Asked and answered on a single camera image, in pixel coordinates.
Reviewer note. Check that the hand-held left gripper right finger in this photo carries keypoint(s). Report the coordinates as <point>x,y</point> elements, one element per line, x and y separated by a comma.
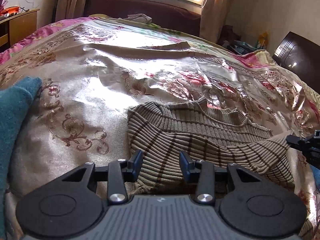
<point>183,166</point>

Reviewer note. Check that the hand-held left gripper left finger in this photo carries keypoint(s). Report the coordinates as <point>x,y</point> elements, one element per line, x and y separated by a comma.
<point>138,166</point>

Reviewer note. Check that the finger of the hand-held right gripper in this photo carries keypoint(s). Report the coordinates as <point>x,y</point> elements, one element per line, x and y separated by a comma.
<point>312,158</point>
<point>303,141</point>

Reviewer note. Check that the beige striped ribbed sweater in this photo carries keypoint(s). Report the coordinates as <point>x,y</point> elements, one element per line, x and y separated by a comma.
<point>187,135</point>

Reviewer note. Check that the floral satin bedspread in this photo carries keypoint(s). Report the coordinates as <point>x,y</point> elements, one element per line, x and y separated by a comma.
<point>100,92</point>

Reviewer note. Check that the dark wooden headboard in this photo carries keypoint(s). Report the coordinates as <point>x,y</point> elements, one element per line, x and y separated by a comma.
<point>295,52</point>

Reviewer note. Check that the yellow artificial flowers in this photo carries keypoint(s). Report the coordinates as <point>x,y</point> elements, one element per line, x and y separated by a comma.
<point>263,39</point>

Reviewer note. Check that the pile of dark clutter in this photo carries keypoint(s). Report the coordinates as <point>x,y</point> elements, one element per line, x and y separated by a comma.
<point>235,40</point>

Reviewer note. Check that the teal fleece cloth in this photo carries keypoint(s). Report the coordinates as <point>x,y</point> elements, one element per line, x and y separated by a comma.
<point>12,117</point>

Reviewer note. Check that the crumpled white cloth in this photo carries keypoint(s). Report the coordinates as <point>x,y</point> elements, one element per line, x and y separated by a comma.
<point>140,18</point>

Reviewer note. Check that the wooden desk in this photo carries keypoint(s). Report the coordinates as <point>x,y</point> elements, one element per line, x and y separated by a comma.
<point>22,27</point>

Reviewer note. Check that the orange tool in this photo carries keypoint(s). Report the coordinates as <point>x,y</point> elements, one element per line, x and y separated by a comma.
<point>10,10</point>

